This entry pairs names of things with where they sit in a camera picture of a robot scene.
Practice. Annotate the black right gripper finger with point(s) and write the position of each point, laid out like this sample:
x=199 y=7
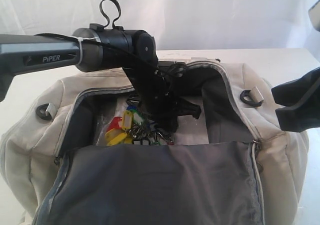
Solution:
x=299 y=117
x=289 y=93

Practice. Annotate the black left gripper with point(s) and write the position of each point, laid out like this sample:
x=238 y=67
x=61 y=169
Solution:
x=155 y=85

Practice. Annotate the colourful key tag bunch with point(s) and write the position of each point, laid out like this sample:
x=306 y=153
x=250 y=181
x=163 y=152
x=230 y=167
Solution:
x=130 y=126

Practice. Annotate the metal zipper pull with ring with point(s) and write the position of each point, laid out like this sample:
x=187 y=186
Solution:
x=255 y=143

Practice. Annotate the beige fabric duffel bag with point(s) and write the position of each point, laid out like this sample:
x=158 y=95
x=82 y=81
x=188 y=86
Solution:
x=60 y=177

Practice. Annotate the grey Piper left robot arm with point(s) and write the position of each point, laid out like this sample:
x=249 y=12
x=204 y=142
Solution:
x=102 y=47

